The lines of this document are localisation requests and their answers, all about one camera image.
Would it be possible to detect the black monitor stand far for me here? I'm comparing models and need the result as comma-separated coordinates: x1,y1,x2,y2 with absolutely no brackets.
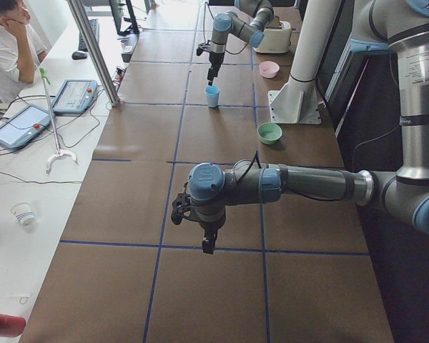
109,0,140,36

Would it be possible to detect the paper cup with stripes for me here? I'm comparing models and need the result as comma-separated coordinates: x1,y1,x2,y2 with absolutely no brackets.
10,202,36,227

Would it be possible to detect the teach pendant tablet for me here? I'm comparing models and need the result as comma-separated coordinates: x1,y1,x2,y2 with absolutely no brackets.
52,79,98,116
0,104,51,149

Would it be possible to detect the green bowl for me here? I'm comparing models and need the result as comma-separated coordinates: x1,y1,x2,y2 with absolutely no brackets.
257,122,282,145

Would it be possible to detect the far teach pendant tablet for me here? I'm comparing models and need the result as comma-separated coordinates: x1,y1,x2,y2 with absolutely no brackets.
52,79,98,116

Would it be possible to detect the aluminium frame post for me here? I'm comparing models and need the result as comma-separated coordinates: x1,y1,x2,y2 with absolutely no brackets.
67,0,120,107

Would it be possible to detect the light blue cup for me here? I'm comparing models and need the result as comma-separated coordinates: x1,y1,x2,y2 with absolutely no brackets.
205,85,220,96
206,93,219,108

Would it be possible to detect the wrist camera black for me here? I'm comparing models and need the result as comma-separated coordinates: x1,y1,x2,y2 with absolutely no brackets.
196,40,211,56
171,193,192,225

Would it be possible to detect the red cylinder object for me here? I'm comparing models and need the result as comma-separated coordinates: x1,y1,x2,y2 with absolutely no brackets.
0,314,26,337

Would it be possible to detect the pink bowl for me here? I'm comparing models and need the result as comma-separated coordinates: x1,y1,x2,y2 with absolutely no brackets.
259,61,280,79

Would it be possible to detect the seated man white shirt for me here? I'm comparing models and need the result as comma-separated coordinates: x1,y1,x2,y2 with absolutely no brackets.
0,1,47,103

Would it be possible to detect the bread slice in toaster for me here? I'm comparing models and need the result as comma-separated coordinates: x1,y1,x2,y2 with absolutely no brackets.
270,16,280,29

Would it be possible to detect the black computer mouse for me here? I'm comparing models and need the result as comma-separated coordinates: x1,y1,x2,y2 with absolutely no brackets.
71,51,87,61

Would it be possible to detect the black keyboard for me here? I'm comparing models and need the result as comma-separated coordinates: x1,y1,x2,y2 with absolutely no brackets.
77,18,101,52

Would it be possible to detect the cream toaster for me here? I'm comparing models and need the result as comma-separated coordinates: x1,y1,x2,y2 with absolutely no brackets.
254,21,292,54

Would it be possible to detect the near teach pendant tablet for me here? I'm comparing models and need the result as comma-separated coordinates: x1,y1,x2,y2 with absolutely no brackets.
0,104,51,149

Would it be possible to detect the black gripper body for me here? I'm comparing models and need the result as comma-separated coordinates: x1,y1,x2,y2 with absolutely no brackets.
209,51,223,68
195,209,226,231

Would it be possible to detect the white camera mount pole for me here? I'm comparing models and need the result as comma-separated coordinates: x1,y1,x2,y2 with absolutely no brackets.
268,0,342,124

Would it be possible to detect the white metal stand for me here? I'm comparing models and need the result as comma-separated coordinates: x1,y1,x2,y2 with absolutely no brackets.
39,68,79,174

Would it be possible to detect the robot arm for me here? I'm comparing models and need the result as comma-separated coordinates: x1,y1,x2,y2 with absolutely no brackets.
171,1,429,254
197,1,275,86

